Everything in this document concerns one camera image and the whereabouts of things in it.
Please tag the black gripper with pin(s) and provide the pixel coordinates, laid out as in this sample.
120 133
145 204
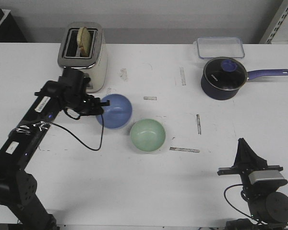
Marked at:
92 105
246 162

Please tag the blue bowl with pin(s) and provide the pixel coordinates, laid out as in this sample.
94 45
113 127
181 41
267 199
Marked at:
118 113

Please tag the green bowl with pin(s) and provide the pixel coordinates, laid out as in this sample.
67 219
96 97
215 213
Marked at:
147 135

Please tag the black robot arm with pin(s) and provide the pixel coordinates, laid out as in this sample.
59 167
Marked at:
17 187
260 182

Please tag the cream and steel toaster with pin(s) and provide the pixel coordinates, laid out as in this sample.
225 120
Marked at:
94 66

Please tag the toast slice in toaster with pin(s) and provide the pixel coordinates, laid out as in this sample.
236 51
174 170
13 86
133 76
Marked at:
84 41

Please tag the dark blue saucepan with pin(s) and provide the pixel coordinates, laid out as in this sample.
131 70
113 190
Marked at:
219 94

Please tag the glass pot lid blue knob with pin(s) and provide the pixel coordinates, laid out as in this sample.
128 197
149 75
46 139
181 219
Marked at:
225 73

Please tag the clear plastic food container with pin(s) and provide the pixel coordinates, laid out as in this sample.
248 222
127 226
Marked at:
213 47

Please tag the black box in corner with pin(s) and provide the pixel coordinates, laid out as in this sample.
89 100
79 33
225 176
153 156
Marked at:
10 32

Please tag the white metal shelf upright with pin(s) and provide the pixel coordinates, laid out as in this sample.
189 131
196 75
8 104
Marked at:
277 31

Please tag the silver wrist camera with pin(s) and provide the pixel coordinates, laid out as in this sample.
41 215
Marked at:
264 176

